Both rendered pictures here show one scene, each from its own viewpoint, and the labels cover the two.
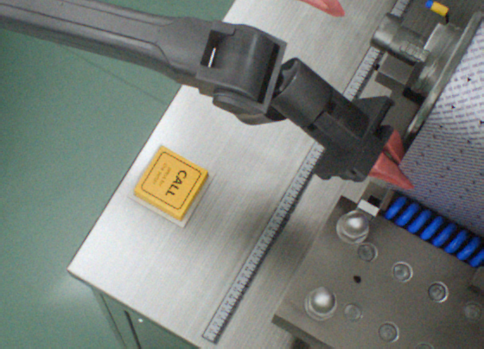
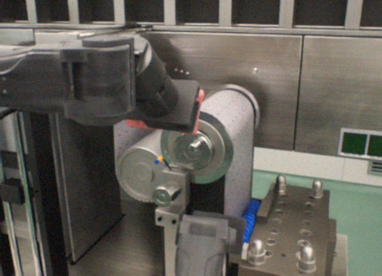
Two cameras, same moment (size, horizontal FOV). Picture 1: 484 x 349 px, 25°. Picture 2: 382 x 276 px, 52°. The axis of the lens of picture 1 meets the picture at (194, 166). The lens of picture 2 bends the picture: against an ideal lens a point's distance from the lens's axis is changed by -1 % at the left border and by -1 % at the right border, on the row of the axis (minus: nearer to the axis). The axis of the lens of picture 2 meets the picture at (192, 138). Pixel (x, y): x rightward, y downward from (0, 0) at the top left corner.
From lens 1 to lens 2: 1.01 m
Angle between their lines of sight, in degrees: 75
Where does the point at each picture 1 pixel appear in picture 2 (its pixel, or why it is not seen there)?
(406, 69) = (176, 207)
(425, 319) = (289, 233)
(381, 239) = not seen: hidden behind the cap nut
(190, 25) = (186, 243)
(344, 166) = (240, 222)
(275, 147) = not seen: outside the picture
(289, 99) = not seen: hidden behind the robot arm
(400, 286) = (278, 241)
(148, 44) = (206, 266)
